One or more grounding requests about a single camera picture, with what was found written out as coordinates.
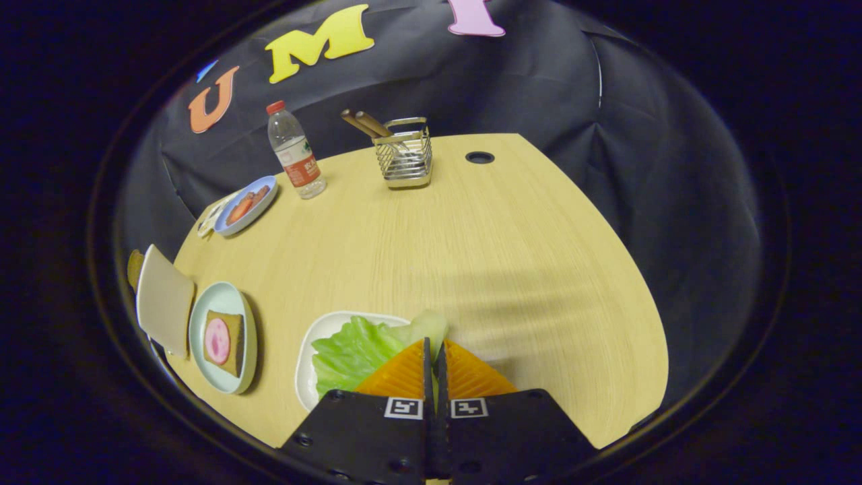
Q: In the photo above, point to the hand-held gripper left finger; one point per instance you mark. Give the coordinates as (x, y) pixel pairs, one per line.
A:
(367, 434)

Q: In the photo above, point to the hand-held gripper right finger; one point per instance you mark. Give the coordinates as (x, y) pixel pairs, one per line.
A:
(512, 434)

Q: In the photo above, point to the green lettuce leaf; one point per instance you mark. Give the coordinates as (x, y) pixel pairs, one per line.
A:
(353, 350)

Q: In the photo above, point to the toasted bread slice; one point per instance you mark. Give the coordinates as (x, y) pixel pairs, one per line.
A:
(135, 269)

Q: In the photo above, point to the white leaf-shaped dish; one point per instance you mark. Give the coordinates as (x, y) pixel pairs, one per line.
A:
(306, 364)

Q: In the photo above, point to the brown bread slice with ham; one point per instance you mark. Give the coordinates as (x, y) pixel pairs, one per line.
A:
(236, 343)

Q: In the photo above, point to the pink ham slice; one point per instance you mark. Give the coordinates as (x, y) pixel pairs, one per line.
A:
(217, 341)

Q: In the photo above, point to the pale green round plate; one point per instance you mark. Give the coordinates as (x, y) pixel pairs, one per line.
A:
(202, 350)

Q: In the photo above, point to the white toaster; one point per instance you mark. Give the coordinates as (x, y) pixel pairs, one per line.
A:
(165, 303)

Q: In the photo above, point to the blue round plate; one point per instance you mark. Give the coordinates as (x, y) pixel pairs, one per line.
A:
(262, 202)

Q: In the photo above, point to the red tomato slice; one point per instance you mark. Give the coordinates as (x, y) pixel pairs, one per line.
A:
(239, 211)

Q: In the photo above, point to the brown meat patty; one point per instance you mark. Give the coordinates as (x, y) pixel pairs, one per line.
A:
(259, 195)

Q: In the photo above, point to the white divided seasoning tray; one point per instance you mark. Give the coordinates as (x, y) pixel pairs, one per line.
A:
(209, 219)

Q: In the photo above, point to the clear water bottle red cap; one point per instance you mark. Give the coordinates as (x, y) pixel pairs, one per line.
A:
(295, 151)

